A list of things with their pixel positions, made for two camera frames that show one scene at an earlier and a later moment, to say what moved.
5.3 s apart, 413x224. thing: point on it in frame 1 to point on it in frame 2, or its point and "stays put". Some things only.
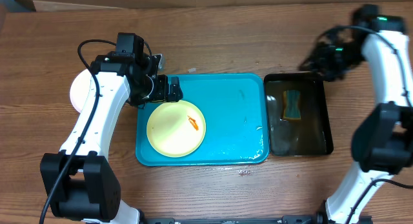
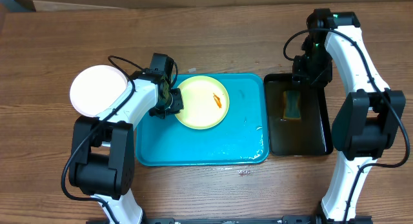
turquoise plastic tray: [235, 109] stays put
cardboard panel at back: [17, 2] stays put
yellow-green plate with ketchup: [175, 129] to [206, 102]
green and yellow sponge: [292, 103] stays put
